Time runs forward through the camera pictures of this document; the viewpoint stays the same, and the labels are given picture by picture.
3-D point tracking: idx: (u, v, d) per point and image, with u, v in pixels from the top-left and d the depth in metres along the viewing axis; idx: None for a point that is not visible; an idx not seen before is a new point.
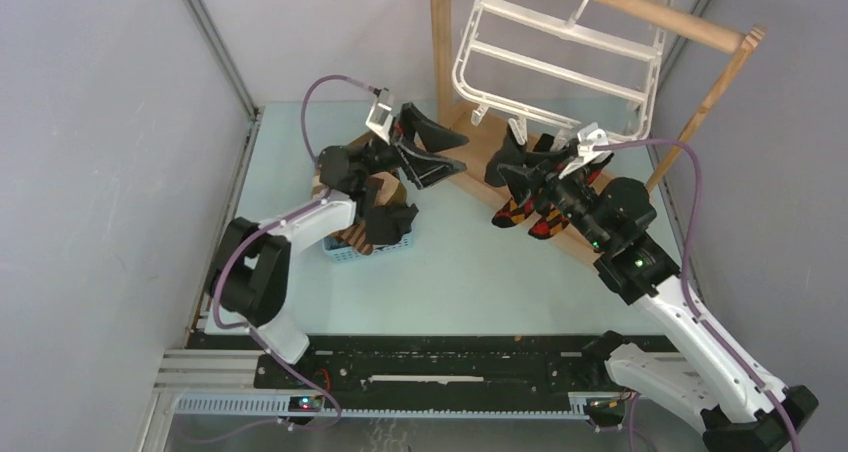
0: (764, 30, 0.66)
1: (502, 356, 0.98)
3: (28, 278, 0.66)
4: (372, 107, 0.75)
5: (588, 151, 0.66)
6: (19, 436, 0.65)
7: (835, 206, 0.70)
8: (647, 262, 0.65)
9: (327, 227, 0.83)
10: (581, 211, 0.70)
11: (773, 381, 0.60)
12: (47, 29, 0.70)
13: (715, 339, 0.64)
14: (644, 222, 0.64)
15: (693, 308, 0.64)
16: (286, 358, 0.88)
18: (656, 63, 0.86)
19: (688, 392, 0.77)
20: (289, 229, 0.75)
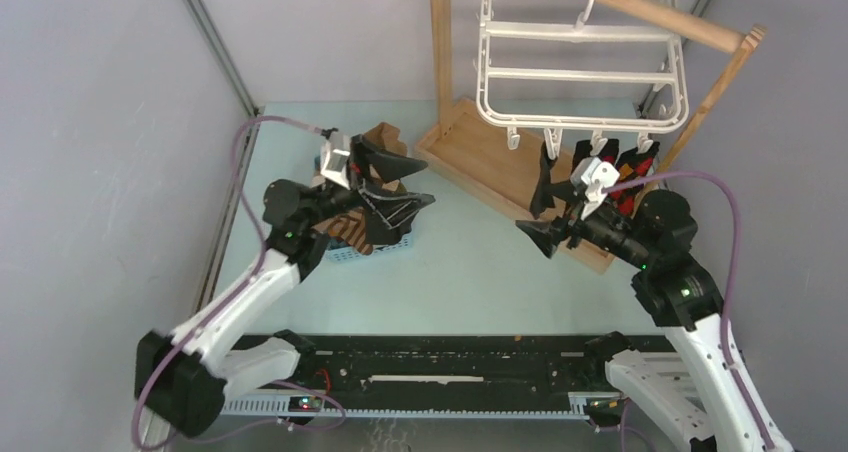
0: (764, 30, 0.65)
1: (503, 356, 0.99)
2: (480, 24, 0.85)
3: (28, 278, 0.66)
4: (327, 155, 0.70)
5: (595, 193, 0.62)
6: (18, 437, 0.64)
7: (836, 206, 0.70)
8: (694, 292, 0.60)
9: (264, 304, 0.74)
10: (620, 238, 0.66)
11: (784, 446, 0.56)
12: (47, 28, 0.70)
13: (739, 389, 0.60)
14: (681, 236, 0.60)
15: (727, 353, 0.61)
16: (279, 375, 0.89)
18: (676, 40, 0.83)
19: (681, 416, 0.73)
20: (207, 338, 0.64)
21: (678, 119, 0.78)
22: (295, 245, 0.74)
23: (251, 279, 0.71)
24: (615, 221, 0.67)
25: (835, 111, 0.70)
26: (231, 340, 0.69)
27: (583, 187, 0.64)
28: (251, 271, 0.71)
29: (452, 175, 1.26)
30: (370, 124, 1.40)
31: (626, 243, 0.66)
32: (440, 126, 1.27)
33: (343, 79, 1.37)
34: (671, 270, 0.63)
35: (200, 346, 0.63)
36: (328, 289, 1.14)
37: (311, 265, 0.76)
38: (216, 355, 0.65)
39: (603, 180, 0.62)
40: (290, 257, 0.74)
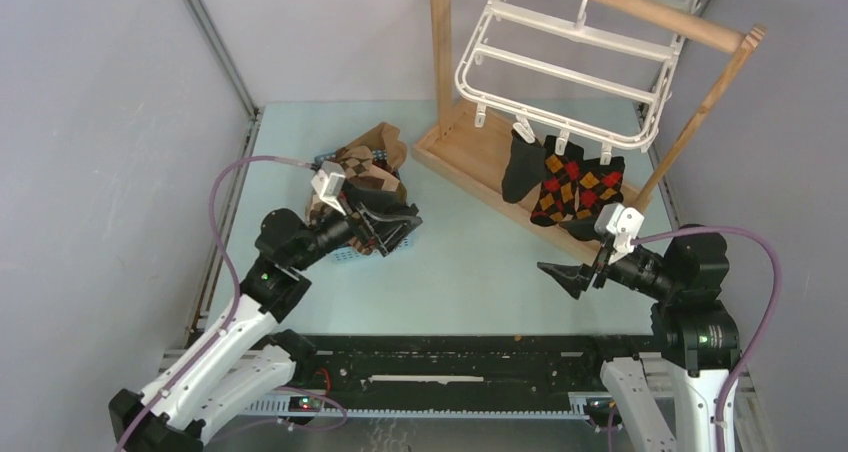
0: (764, 30, 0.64)
1: (503, 356, 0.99)
2: (488, 2, 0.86)
3: (29, 277, 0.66)
4: (325, 179, 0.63)
5: (625, 244, 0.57)
6: (20, 437, 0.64)
7: (836, 207, 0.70)
8: (710, 340, 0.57)
9: (241, 352, 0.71)
10: (650, 278, 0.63)
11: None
12: (48, 28, 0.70)
13: (716, 444, 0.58)
14: (706, 271, 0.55)
15: (720, 409, 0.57)
16: (277, 383, 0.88)
18: (672, 63, 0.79)
19: (654, 437, 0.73)
20: (174, 401, 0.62)
21: (641, 139, 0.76)
22: (274, 286, 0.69)
23: (221, 333, 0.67)
24: (645, 262, 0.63)
25: (833, 111, 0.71)
26: (204, 394, 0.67)
27: (609, 237, 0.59)
28: (222, 323, 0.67)
29: (451, 175, 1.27)
30: (370, 123, 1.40)
31: (658, 282, 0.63)
32: (440, 126, 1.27)
33: (343, 79, 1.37)
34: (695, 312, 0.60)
35: (167, 409, 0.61)
36: (328, 288, 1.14)
37: (288, 305, 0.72)
38: (187, 412, 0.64)
39: (627, 226, 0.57)
40: (264, 303, 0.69)
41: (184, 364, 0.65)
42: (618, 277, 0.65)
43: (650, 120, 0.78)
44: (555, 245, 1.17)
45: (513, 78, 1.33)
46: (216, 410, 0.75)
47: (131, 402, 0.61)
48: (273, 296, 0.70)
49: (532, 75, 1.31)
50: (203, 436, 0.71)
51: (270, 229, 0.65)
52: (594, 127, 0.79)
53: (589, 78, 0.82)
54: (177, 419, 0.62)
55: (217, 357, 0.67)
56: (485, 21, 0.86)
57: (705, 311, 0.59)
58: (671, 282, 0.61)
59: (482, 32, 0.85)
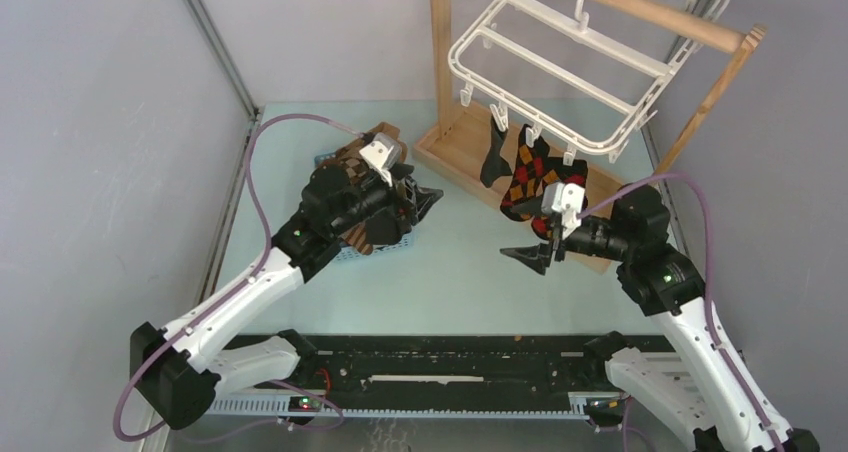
0: (764, 30, 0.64)
1: (503, 356, 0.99)
2: None
3: (28, 277, 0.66)
4: (386, 153, 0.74)
5: (572, 219, 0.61)
6: (18, 438, 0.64)
7: (836, 206, 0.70)
8: (676, 277, 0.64)
9: (264, 304, 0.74)
10: (603, 242, 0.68)
11: (779, 422, 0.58)
12: (48, 29, 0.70)
13: (729, 369, 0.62)
14: (657, 223, 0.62)
15: (714, 334, 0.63)
16: (277, 375, 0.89)
18: (665, 81, 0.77)
19: (683, 408, 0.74)
20: (197, 340, 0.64)
21: (604, 147, 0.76)
22: (306, 244, 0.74)
23: (250, 279, 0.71)
24: (595, 229, 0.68)
25: (831, 112, 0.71)
26: (223, 343, 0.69)
27: (557, 216, 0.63)
28: (251, 271, 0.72)
29: (450, 176, 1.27)
30: (370, 123, 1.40)
31: (610, 244, 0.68)
32: (440, 125, 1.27)
33: (343, 79, 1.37)
34: (653, 260, 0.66)
35: (189, 347, 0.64)
36: (328, 288, 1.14)
37: (318, 264, 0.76)
38: (206, 354, 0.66)
39: (570, 202, 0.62)
40: (294, 258, 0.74)
41: (210, 306, 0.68)
42: (575, 248, 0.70)
43: (618, 131, 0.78)
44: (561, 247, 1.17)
45: (515, 78, 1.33)
46: (230, 371, 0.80)
47: (157, 336, 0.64)
48: (302, 254, 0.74)
49: (532, 75, 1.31)
50: (216, 389, 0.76)
51: (320, 180, 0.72)
52: (563, 126, 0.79)
53: (574, 80, 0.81)
54: (196, 360, 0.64)
55: (241, 305, 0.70)
56: (496, 5, 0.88)
57: (663, 255, 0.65)
58: (622, 240, 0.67)
59: (489, 15, 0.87)
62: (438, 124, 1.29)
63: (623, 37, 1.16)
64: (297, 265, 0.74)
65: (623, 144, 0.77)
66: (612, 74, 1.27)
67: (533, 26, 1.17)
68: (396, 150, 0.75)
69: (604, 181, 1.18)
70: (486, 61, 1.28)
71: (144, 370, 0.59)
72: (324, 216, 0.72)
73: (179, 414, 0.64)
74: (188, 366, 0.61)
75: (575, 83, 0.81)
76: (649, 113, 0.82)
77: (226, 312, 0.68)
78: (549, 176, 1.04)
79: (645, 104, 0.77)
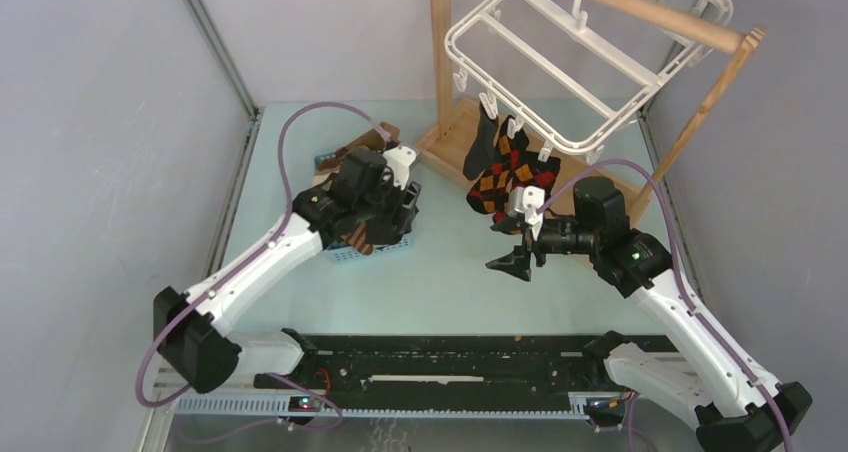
0: (764, 30, 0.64)
1: (503, 356, 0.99)
2: None
3: (28, 277, 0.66)
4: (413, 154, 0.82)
5: (533, 216, 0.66)
6: (18, 438, 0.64)
7: (835, 206, 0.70)
8: (645, 255, 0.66)
9: (284, 271, 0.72)
10: (574, 238, 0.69)
11: (766, 376, 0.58)
12: (46, 27, 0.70)
13: (709, 333, 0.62)
14: (612, 205, 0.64)
15: (688, 301, 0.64)
16: (279, 370, 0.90)
18: (652, 91, 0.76)
19: (684, 389, 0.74)
20: (220, 302, 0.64)
21: (578, 148, 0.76)
22: (325, 208, 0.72)
23: (271, 244, 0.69)
24: (564, 226, 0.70)
25: (832, 113, 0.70)
26: (244, 309, 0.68)
27: (521, 217, 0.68)
28: (271, 236, 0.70)
29: (450, 175, 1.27)
30: (370, 123, 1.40)
31: (581, 239, 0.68)
32: (439, 124, 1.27)
33: (343, 79, 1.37)
34: (620, 243, 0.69)
35: (212, 309, 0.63)
36: (328, 287, 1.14)
37: (337, 232, 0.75)
38: (229, 319, 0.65)
39: (532, 202, 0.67)
40: (314, 223, 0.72)
41: (230, 270, 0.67)
42: (549, 249, 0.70)
43: (596, 135, 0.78)
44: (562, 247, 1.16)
45: (514, 78, 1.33)
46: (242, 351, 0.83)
47: (180, 299, 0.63)
48: (322, 219, 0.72)
49: (532, 75, 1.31)
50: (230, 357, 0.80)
51: (360, 151, 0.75)
52: (544, 121, 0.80)
53: (565, 77, 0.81)
54: (219, 323, 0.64)
55: (262, 269, 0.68)
56: None
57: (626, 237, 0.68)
58: (590, 234, 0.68)
59: (493, 2, 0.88)
62: (438, 123, 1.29)
63: (623, 37, 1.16)
64: (315, 228, 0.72)
65: (601, 144, 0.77)
66: (612, 74, 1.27)
67: (532, 26, 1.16)
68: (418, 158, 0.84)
69: None
70: (486, 60, 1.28)
71: (167, 333, 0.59)
72: (360, 186, 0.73)
73: (202, 377, 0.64)
74: (210, 329, 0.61)
75: (565, 80, 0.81)
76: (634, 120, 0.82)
77: (248, 275, 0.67)
78: (520, 171, 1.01)
79: (628, 110, 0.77)
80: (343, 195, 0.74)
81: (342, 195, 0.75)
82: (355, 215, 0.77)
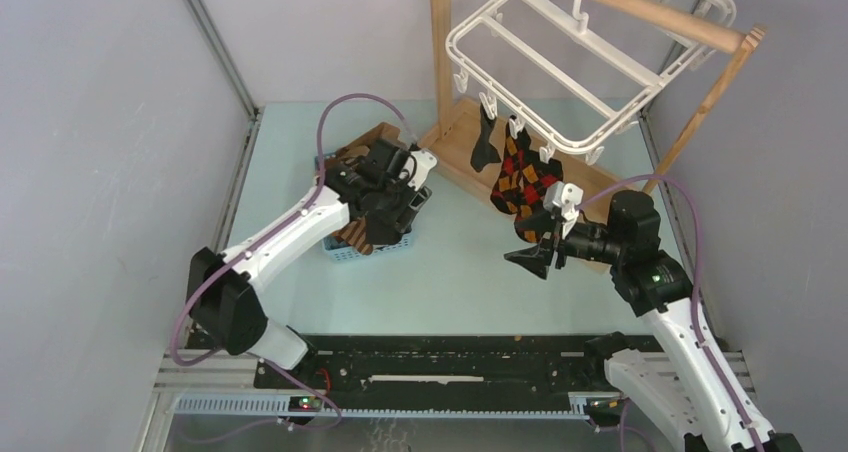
0: (764, 30, 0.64)
1: (503, 356, 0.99)
2: None
3: (28, 277, 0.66)
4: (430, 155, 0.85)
5: (571, 211, 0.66)
6: (19, 438, 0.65)
7: (835, 206, 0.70)
8: (664, 278, 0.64)
9: (312, 239, 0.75)
10: (600, 246, 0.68)
11: (760, 421, 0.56)
12: (46, 27, 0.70)
13: (712, 368, 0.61)
14: (647, 226, 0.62)
15: (698, 332, 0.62)
16: (282, 364, 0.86)
18: (653, 91, 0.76)
19: (677, 412, 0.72)
20: (255, 262, 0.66)
21: (579, 147, 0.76)
22: (353, 182, 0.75)
23: (302, 212, 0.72)
24: (592, 232, 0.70)
25: (832, 113, 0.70)
26: (274, 275, 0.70)
27: (556, 212, 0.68)
28: (302, 204, 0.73)
29: (450, 175, 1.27)
30: (370, 123, 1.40)
31: (607, 249, 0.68)
32: (440, 123, 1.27)
33: (343, 79, 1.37)
34: (644, 261, 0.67)
35: (249, 268, 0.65)
36: (329, 287, 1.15)
37: (364, 208, 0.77)
38: (262, 281, 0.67)
39: (570, 197, 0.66)
40: (343, 196, 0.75)
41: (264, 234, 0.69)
42: (573, 251, 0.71)
43: (597, 135, 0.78)
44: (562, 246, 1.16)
45: (513, 78, 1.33)
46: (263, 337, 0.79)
47: (217, 258, 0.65)
48: (350, 192, 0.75)
49: (531, 75, 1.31)
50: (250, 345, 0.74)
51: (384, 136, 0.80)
52: (545, 122, 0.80)
53: (567, 77, 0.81)
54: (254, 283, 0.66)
55: (294, 234, 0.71)
56: None
57: (653, 257, 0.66)
58: (617, 245, 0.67)
59: (495, 4, 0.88)
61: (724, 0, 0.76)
62: (438, 123, 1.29)
63: (622, 38, 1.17)
64: (343, 201, 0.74)
65: (601, 145, 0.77)
66: (612, 74, 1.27)
67: (532, 26, 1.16)
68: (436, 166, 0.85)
69: (602, 182, 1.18)
70: (486, 60, 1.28)
71: (207, 286, 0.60)
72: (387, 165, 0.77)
73: (237, 335, 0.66)
74: (247, 285, 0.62)
75: (566, 80, 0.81)
76: (635, 120, 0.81)
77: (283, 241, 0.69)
78: (527, 172, 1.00)
79: (629, 109, 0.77)
80: (371, 173, 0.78)
81: (370, 174, 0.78)
82: (381, 195, 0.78)
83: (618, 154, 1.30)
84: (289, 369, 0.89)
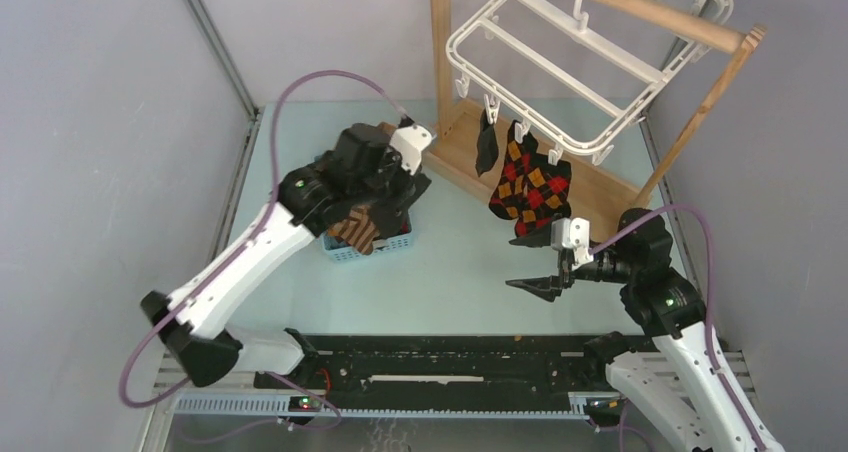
0: (764, 30, 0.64)
1: (503, 356, 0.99)
2: None
3: (28, 277, 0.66)
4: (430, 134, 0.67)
5: (584, 253, 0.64)
6: (20, 437, 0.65)
7: (835, 204, 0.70)
8: (678, 302, 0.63)
9: (272, 265, 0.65)
10: (610, 268, 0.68)
11: (775, 447, 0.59)
12: (46, 28, 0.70)
13: (727, 393, 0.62)
14: (660, 248, 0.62)
15: (714, 359, 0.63)
16: (279, 370, 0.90)
18: (658, 88, 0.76)
19: (684, 424, 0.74)
20: (200, 311, 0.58)
21: (588, 148, 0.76)
22: (312, 194, 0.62)
23: (250, 243, 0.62)
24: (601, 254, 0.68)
25: (832, 114, 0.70)
26: (228, 313, 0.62)
27: (566, 251, 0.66)
28: (251, 233, 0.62)
29: (451, 175, 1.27)
30: (370, 124, 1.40)
31: (618, 269, 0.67)
32: (440, 124, 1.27)
33: (343, 79, 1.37)
34: (656, 283, 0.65)
35: (191, 319, 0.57)
36: (329, 287, 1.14)
37: (328, 223, 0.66)
38: (213, 324, 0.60)
39: (579, 238, 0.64)
40: (299, 213, 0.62)
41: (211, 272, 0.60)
42: (583, 276, 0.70)
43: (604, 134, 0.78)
44: None
45: (514, 78, 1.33)
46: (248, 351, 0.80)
47: (159, 304, 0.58)
48: (308, 207, 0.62)
49: (532, 75, 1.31)
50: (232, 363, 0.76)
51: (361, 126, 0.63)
52: (551, 123, 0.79)
53: (570, 77, 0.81)
54: (204, 329, 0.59)
55: (244, 270, 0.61)
56: None
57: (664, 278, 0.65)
58: (629, 265, 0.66)
59: (492, 7, 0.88)
61: None
62: (438, 123, 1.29)
63: (622, 38, 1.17)
64: (302, 220, 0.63)
65: (609, 144, 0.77)
66: (612, 74, 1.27)
67: (532, 26, 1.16)
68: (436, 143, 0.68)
69: (604, 182, 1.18)
70: (486, 61, 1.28)
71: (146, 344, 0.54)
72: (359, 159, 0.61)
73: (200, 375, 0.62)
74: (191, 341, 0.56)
75: (570, 81, 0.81)
76: (641, 118, 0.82)
77: (233, 279, 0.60)
78: (533, 176, 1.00)
79: (634, 107, 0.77)
80: (337, 178, 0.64)
81: (336, 178, 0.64)
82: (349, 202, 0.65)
83: (617, 154, 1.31)
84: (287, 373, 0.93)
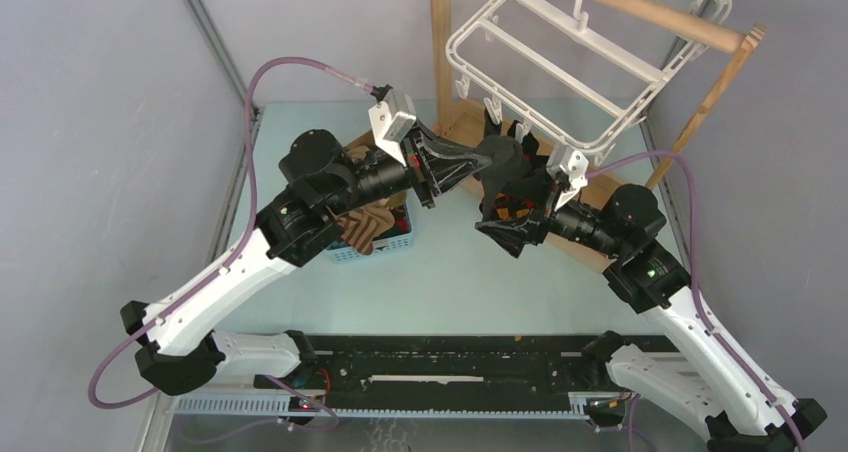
0: (764, 30, 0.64)
1: (503, 356, 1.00)
2: None
3: (28, 276, 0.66)
4: (391, 116, 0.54)
5: (580, 178, 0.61)
6: (21, 436, 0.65)
7: (834, 204, 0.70)
8: (659, 272, 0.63)
9: (250, 289, 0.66)
10: (590, 230, 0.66)
11: (784, 396, 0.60)
12: (46, 28, 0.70)
13: (726, 352, 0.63)
14: (653, 230, 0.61)
15: (706, 321, 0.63)
16: (274, 373, 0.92)
18: (658, 87, 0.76)
19: (692, 398, 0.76)
20: (167, 332, 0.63)
21: (589, 148, 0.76)
22: (291, 226, 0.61)
23: (222, 270, 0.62)
24: (584, 213, 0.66)
25: (831, 113, 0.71)
26: (204, 329, 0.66)
27: (561, 177, 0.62)
28: (224, 260, 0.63)
29: None
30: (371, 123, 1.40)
31: (597, 234, 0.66)
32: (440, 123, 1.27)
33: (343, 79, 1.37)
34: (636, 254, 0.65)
35: (159, 338, 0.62)
36: (329, 289, 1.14)
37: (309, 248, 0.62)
38: (184, 341, 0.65)
39: (578, 166, 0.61)
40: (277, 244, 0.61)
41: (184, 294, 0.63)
42: (559, 231, 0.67)
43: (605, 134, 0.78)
44: (570, 254, 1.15)
45: (514, 78, 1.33)
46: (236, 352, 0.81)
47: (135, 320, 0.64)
48: (284, 239, 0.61)
49: (532, 75, 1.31)
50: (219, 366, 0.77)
51: (304, 149, 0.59)
52: (552, 123, 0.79)
53: (571, 77, 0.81)
54: (172, 347, 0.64)
55: (212, 296, 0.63)
56: None
57: (645, 248, 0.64)
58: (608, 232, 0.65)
59: (492, 7, 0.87)
61: None
62: (438, 123, 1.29)
63: (623, 37, 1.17)
64: (275, 253, 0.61)
65: (611, 144, 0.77)
66: (613, 73, 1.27)
67: (532, 25, 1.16)
68: (399, 119, 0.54)
69: (604, 182, 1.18)
70: (486, 60, 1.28)
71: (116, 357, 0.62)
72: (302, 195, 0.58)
73: (177, 385, 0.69)
74: (153, 360, 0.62)
75: (570, 81, 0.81)
76: (642, 117, 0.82)
77: (201, 302, 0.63)
78: None
79: (635, 106, 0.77)
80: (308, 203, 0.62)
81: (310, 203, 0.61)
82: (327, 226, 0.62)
83: (617, 155, 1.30)
84: (283, 376, 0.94)
